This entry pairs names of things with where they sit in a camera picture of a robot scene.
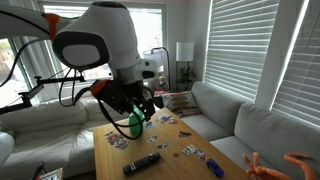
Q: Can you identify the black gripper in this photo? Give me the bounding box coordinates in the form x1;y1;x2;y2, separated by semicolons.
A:
99;79;157;118

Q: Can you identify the black remote control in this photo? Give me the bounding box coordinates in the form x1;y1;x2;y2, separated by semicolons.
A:
122;152;162;176

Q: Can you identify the small pale sticker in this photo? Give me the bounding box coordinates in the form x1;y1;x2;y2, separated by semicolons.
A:
144;120;156;130

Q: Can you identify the green plastic cup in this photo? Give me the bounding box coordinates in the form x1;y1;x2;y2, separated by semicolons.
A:
128;105;147;137

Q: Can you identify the wide red white sticker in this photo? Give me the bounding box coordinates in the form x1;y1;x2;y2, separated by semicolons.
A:
156;113;178;125

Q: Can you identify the small stuffed toy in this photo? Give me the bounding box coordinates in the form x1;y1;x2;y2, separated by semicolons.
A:
156;75;169;92

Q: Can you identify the small green white sticker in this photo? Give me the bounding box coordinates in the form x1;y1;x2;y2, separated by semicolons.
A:
146;133;159;144

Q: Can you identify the patterned throw pillow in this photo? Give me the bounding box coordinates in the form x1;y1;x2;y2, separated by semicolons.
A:
162;90;203;119

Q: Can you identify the small grey red sticker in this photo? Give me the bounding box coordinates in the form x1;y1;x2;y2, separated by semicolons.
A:
155;140;171;152

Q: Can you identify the small dark sticker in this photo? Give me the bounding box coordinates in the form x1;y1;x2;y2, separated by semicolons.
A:
178;130;193;138

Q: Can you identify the potted green plant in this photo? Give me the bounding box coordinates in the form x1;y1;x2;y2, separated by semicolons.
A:
176;64;197;92

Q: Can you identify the arc lamp white shade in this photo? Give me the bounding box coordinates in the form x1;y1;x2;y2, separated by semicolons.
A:
143;46;172;91

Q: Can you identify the floor lamp cylindrical white shade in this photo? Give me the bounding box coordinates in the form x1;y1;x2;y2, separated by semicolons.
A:
175;41;195;91

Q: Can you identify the small red white sticker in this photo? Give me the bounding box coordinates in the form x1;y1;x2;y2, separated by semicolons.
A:
195;149;208;162

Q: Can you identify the white framed glass window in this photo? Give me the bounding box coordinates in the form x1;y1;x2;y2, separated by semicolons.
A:
38;1;168;91

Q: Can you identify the blue toy car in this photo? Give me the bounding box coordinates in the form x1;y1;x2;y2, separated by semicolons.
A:
205;158;225;178

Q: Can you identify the white sofa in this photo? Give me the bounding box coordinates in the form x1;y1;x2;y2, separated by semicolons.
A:
0;96;129;180

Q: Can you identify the wide white window blind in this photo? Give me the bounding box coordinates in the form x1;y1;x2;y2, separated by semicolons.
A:
203;0;280;101

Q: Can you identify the wooden framed box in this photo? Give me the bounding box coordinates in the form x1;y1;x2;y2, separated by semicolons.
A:
34;166;64;180

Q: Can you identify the grey sofa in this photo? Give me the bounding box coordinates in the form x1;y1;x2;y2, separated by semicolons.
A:
181;80;320;180

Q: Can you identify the orange plush toy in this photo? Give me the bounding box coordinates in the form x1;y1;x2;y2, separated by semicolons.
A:
242;151;319;180

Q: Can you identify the white rounded object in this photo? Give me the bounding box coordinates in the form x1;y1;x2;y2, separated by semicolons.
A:
0;131;15;168

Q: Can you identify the narrow white window blind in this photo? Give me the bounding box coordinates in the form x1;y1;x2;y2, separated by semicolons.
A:
271;0;320;126

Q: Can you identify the black camera cable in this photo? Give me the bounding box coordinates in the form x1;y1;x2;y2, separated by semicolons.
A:
96;98;146;141

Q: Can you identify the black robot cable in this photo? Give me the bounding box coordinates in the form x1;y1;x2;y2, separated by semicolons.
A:
58;67;93;108

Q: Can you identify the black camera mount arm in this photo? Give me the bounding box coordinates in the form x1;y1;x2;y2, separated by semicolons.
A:
0;75;87;116

